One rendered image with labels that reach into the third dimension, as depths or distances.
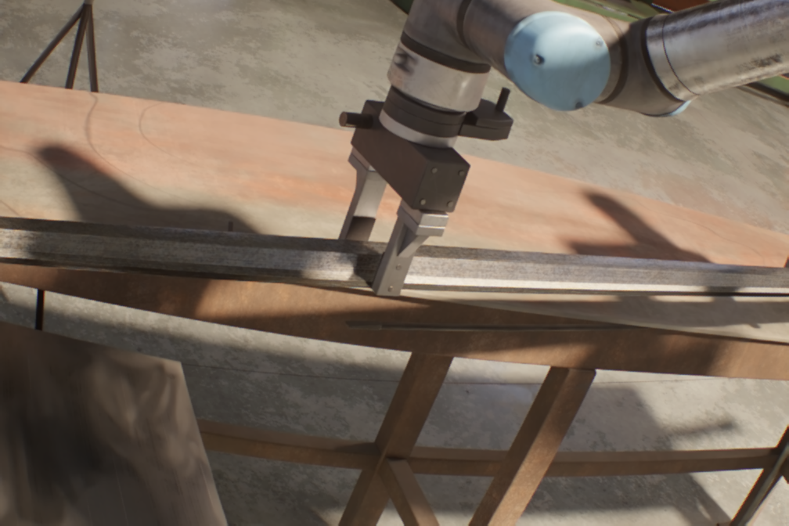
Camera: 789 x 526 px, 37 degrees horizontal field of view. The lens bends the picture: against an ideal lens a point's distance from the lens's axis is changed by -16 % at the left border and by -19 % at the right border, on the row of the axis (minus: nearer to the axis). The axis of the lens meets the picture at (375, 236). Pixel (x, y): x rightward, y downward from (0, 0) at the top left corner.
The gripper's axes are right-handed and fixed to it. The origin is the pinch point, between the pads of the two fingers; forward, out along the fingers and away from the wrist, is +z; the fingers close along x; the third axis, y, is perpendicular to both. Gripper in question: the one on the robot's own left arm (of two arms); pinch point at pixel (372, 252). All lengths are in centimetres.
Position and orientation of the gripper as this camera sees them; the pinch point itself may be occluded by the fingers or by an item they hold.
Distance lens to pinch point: 134.7
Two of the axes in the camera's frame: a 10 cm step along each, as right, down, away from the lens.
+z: -3.1, 8.6, 4.0
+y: -8.4, -0.6, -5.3
